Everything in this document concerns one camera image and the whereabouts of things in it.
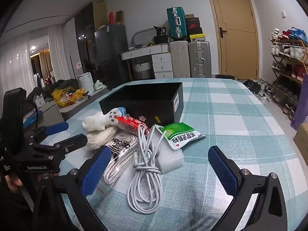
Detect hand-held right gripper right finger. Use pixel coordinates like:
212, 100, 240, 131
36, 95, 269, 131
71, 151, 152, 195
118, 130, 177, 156
207, 146, 289, 231

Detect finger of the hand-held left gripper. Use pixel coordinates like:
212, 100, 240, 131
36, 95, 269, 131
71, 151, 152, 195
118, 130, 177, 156
29, 122, 69, 145
30, 134, 88, 160

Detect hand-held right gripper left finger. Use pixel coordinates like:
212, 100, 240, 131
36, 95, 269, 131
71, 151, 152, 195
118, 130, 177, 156
34, 146, 113, 231

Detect bagged white cords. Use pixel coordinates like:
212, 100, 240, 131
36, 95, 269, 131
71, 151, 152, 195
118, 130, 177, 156
96, 131, 142, 194

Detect cream rope coil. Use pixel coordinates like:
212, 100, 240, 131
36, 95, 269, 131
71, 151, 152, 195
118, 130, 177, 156
86, 127, 121, 151

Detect white plush toy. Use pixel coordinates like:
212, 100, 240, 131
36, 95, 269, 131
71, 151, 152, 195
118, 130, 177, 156
82, 107, 127, 131

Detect white cable bundle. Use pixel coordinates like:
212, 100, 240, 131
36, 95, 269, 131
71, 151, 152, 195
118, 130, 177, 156
127, 125, 169, 214

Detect white bubble wrap piece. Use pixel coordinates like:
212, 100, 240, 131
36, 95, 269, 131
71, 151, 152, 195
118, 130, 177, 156
154, 135, 184, 175

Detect green and white packet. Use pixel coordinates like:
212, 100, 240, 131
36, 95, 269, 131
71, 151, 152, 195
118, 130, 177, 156
155, 122, 206, 151

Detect red and white packet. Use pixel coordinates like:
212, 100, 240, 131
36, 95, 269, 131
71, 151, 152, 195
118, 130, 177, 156
115, 115, 147, 137

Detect black cardboard box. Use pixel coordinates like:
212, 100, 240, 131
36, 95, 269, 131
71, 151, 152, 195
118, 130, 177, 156
99, 82, 184, 128

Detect person's left hand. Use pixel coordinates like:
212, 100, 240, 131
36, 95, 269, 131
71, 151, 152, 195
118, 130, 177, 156
5, 173, 23, 187

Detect grey low cabinet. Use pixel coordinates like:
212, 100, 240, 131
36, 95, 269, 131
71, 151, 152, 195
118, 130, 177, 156
36, 84, 110, 129

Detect yellow plastic bag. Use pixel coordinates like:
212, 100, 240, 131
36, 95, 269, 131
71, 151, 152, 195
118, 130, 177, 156
52, 88, 86, 107

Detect white labelled box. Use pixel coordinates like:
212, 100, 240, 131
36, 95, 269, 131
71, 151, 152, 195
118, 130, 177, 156
34, 94, 46, 106

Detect black clothes pile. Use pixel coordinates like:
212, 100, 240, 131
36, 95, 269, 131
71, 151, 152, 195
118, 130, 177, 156
28, 79, 80, 101

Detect white bin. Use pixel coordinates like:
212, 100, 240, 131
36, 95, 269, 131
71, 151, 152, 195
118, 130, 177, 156
77, 73, 94, 93

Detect teal checked tablecloth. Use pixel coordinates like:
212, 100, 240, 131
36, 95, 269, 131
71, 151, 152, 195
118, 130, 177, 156
59, 77, 308, 231

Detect white curtain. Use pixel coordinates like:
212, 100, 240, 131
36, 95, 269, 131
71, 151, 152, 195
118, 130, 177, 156
0, 24, 76, 94

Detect large brown cardboard box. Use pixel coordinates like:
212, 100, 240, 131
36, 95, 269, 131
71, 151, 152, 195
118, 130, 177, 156
293, 123, 308, 165

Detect loose pile of shoes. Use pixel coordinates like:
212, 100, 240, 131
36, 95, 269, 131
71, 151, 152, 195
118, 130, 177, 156
243, 78, 273, 104

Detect dark grey fridge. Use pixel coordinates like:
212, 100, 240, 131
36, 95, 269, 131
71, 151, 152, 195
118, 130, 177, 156
94, 24, 130, 85

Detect dark glass wardrobe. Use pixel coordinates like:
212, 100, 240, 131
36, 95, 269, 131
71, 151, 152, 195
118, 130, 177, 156
74, 2, 106, 77

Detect woven laundry basket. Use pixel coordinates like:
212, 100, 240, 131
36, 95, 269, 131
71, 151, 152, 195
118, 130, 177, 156
133, 63, 153, 80

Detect purple bag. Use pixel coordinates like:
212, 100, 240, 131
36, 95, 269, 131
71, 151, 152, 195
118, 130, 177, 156
290, 73, 308, 130

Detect silver suitcase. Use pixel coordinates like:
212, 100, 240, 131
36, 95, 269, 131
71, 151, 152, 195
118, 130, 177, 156
188, 41, 212, 78

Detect wooden shoe rack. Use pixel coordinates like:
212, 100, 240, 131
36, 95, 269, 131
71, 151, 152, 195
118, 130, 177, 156
269, 36, 308, 121

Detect beige suitcase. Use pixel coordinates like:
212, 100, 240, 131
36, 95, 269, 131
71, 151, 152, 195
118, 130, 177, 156
169, 40, 192, 79

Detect white desk with drawers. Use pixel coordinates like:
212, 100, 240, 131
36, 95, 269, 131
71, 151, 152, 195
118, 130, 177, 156
121, 44, 174, 80

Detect tan wooden door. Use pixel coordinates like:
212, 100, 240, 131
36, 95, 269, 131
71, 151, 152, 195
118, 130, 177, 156
204, 0, 260, 80

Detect rows of assorted shoes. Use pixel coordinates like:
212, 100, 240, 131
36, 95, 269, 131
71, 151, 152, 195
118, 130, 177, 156
269, 27, 308, 119

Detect black and red shoe box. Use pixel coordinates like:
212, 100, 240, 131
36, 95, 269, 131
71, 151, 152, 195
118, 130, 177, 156
186, 17, 200, 29

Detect teal suitcase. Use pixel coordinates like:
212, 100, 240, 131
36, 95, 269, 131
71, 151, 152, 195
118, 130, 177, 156
167, 7, 187, 41

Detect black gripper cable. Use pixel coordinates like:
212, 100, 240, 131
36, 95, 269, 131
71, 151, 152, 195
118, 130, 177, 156
24, 100, 40, 129

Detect grey curved frame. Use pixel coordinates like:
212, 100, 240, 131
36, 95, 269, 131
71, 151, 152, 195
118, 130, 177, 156
132, 28, 157, 47

